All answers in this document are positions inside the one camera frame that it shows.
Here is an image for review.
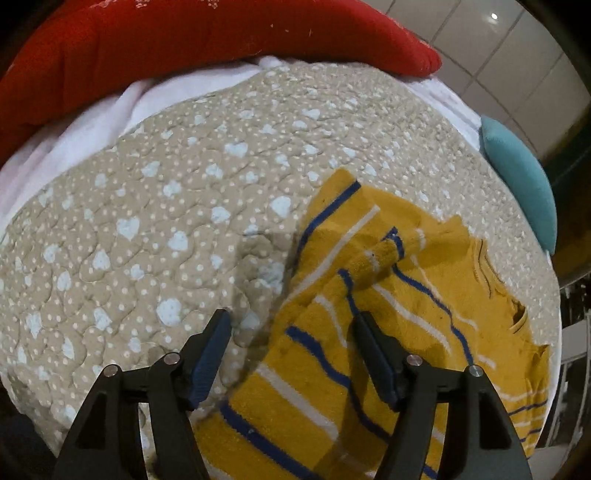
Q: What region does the yellow striped knit sweater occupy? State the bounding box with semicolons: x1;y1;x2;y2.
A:
195;170;549;479

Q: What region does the white shelf unit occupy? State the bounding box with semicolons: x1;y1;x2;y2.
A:
530;278;590;479

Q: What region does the beige dotted quilt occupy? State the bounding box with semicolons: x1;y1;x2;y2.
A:
1;64;558;449

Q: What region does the teal pillow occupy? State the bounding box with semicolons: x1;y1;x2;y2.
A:
480;116;558;255

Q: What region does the white glossy wardrobe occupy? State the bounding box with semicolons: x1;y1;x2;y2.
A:
370;0;590;163

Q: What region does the red long pillow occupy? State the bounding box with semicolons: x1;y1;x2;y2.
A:
1;0;442;158

